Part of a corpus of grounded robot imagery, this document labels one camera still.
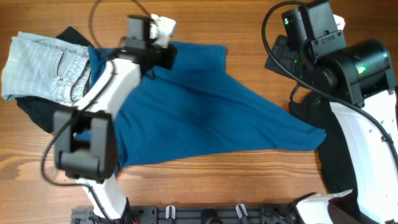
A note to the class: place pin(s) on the light blue folded jeans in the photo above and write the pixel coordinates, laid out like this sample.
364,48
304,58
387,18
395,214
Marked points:
47,68

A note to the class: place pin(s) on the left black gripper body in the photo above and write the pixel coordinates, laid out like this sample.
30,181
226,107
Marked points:
157,55

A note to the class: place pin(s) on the black folded garment left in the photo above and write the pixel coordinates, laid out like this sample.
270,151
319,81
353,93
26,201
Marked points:
39,110

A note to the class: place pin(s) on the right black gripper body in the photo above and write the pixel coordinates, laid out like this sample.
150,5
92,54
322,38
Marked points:
289,60

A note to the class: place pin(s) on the black garment right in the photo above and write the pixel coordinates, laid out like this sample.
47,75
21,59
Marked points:
336,165

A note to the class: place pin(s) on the blue t-shirt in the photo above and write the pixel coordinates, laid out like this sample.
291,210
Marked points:
196,108

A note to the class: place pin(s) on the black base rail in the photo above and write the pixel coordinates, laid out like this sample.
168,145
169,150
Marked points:
266,214

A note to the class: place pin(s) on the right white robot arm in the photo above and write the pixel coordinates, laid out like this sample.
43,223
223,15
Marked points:
352,96

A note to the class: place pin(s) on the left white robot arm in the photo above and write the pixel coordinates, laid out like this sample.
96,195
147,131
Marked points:
85,143

